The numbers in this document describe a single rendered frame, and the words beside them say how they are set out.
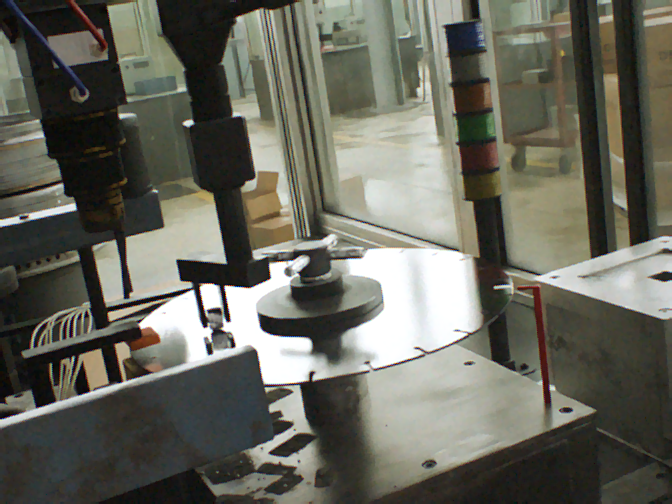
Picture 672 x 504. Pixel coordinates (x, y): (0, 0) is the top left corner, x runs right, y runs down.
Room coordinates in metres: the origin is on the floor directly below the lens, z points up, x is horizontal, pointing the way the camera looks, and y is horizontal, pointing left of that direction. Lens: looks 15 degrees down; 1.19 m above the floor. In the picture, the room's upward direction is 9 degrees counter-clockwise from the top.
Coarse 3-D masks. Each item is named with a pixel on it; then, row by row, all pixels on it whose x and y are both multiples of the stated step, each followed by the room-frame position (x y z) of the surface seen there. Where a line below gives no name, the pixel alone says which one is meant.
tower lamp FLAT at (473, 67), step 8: (448, 56) 0.99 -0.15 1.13; (456, 56) 0.98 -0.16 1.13; (464, 56) 0.98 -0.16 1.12; (472, 56) 0.97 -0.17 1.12; (480, 56) 0.98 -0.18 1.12; (448, 64) 0.99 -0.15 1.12; (456, 64) 0.98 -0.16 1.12; (464, 64) 0.98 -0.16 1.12; (472, 64) 0.97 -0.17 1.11; (480, 64) 0.98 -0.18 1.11; (488, 64) 0.99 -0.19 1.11; (448, 72) 0.99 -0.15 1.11; (456, 72) 0.98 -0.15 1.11; (464, 72) 0.98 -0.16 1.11; (472, 72) 0.97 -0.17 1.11; (480, 72) 0.98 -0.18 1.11; (488, 72) 0.99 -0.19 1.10; (456, 80) 0.98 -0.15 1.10; (464, 80) 0.98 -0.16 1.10; (472, 80) 0.97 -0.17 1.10
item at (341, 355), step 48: (240, 288) 0.85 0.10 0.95; (384, 288) 0.78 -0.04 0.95; (432, 288) 0.75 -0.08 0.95; (480, 288) 0.73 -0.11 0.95; (192, 336) 0.73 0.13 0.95; (240, 336) 0.71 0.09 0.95; (288, 336) 0.69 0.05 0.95; (336, 336) 0.67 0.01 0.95; (384, 336) 0.66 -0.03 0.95; (432, 336) 0.64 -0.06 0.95; (288, 384) 0.60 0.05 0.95
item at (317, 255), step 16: (336, 240) 0.80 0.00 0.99; (272, 256) 0.77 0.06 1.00; (288, 256) 0.76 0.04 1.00; (304, 256) 0.74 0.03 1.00; (320, 256) 0.75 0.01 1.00; (336, 256) 0.74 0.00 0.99; (352, 256) 0.74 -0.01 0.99; (288, 272) 0.72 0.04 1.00; (304, 272) 0.75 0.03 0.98; (320, 272) 0.75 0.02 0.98
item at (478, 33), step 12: (456, 24) 0.98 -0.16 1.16; (468, 24) 0.97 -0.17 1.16; (480, 24) 0.98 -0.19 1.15; (444, 36) 0.99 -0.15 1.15; (456, 36) 0.98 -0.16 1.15; (468, 36) 0.97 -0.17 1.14; (480, 36) 0.98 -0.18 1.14; (444, 48) 0.99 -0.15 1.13; (456, 48) 0.98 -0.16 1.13; (468, 48) 0.97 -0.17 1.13; (480, 48) 0.98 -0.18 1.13
